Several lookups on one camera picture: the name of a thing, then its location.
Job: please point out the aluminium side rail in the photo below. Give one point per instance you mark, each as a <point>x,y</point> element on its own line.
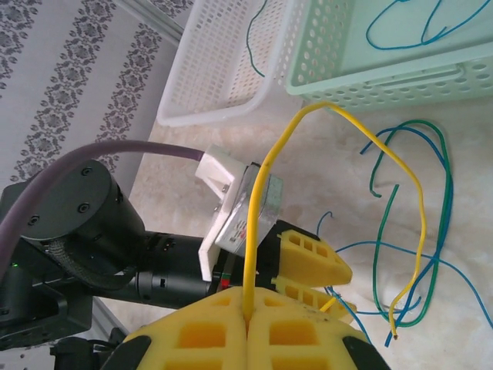
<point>109,318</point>

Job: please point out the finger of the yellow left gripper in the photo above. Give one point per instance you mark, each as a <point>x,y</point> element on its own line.
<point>316,266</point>
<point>304,294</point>

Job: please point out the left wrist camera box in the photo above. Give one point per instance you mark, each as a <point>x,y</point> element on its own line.
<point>231,231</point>

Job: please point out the pale green plastic basket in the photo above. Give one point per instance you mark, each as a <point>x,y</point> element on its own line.
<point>404,65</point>

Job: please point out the white plastic basket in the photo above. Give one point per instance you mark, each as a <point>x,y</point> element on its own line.
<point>215,58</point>

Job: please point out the aluminium frame post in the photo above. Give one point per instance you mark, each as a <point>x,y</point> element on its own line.
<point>154,15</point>

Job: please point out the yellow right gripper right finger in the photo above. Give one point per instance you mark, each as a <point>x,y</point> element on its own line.
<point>292,339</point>

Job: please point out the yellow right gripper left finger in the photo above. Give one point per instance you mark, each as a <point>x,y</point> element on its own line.
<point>200,339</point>

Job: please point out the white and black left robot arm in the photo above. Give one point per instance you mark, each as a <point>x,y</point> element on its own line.
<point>34,308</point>

